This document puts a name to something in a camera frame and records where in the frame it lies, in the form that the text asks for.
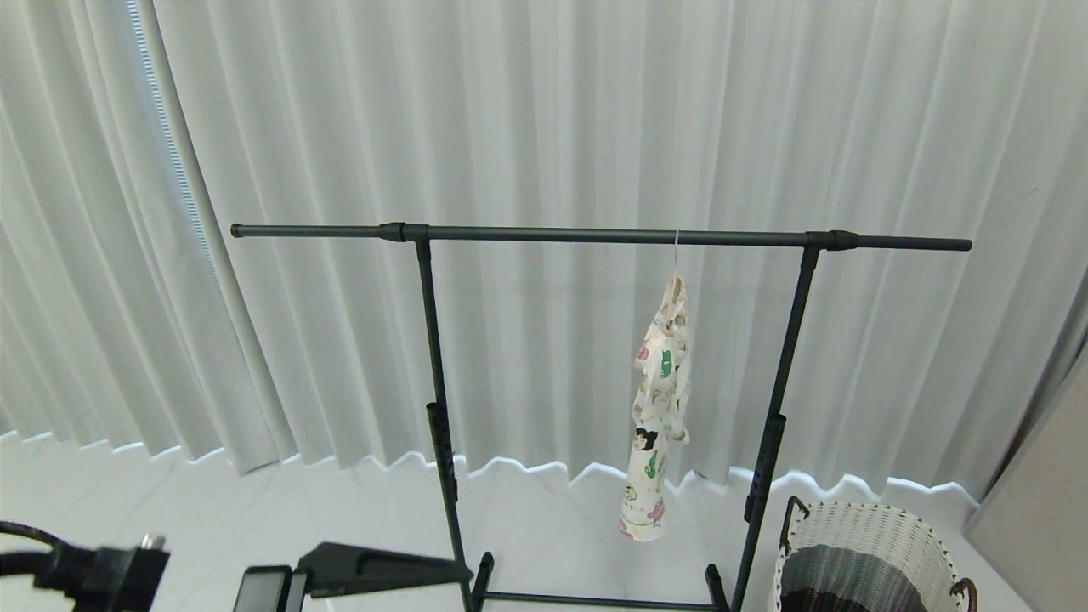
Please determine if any cream printed garment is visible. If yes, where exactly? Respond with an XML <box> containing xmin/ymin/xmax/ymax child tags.
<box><xmin>619</xmin><ymin>272</ymin><xmax>694</xmax><ymax>543</ymax></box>

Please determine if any black clothes rack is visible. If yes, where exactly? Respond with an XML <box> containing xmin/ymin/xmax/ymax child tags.
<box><xmin>231</xmin><ymin>221</ymin><xmax>973</xmax><ymax>612</ymax></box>

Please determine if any black cable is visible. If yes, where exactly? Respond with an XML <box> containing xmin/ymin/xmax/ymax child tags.
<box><xmin>0</xmin><ymin>520</ymin><xmax>77</xmax><ymax>587</ymax></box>

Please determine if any white laundry basket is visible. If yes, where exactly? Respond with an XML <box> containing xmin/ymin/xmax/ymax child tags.
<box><xmin>769</xmin><ymin>496</ymin><xmax>980</xmax><ymax>612</ymax></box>

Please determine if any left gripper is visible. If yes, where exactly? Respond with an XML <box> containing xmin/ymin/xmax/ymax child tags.
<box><xmin>233</xmin><ymin>541</ymin><xmax>474</xmax><ymax>612</ymax></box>

